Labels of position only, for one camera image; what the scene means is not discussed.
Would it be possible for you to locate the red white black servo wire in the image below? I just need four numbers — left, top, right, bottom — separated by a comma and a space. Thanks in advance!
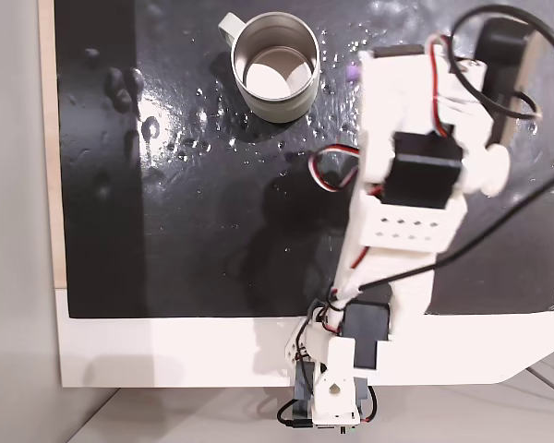
307, 144, 367, 194

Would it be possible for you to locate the black oval camera box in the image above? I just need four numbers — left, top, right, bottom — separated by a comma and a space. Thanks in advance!
472, 17, 553, 147

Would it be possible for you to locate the white board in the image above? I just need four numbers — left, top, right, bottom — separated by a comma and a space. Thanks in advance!
54, 285, 554, 389

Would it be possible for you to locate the black glossy mat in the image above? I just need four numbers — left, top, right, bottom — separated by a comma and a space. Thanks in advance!
54, 0, 554, 319

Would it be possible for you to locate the short black base cable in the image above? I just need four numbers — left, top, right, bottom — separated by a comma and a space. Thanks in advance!
275, 397, 316, 430

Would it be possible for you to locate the light wooden board strip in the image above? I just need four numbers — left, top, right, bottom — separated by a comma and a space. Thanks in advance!
37, 0, 68, 290

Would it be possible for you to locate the steel mug with pale handle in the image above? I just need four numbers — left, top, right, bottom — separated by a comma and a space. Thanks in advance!
217, 12, 322, 125

